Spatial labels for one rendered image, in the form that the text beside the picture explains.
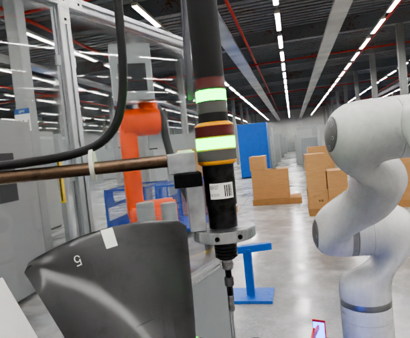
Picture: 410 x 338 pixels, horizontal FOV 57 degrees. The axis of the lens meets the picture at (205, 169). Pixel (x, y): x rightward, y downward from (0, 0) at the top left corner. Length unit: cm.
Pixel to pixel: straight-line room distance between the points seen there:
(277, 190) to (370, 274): 865
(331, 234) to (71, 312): 60
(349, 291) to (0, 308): 73
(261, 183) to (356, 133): 901
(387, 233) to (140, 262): 61
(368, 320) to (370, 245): 18
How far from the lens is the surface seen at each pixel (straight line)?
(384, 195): 76
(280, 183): 959
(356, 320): 102
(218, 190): 40
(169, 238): 56
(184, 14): 45
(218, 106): 41
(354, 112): 63
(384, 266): 99
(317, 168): 785
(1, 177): 45
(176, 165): 40
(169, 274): 53
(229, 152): 40
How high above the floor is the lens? 155
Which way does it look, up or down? 3 degrees down
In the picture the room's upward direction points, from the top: 6 degrees counter-clockwise
